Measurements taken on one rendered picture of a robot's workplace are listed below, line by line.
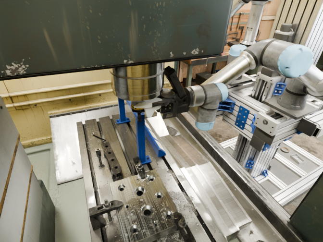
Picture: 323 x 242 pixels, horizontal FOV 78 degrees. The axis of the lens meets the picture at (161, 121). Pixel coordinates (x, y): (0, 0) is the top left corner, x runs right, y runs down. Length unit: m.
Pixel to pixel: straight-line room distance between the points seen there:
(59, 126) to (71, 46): 1.35
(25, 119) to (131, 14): 1.51
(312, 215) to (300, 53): 0.68
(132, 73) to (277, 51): 0.61
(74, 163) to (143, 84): 1.14
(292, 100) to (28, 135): 1.89
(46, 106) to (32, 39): 1.35
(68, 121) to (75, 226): 0.81
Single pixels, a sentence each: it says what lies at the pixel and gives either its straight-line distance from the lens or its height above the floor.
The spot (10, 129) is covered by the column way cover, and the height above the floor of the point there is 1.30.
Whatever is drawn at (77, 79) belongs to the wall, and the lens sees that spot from 1.67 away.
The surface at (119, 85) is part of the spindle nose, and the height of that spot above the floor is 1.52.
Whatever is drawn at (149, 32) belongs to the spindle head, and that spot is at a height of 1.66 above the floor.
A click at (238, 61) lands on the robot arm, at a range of 0.96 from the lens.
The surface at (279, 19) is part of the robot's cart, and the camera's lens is 1.64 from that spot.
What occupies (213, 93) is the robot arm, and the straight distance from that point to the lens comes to 0.74.
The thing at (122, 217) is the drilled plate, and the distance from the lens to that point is 0.87.
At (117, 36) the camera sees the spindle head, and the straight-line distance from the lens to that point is 0.44.
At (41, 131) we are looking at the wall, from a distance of 1.89.
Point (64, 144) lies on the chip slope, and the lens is 1.66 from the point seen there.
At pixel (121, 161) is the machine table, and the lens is 1.19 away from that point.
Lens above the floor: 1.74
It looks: 34 degrees down
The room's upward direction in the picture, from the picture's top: 2 degrees clockwise
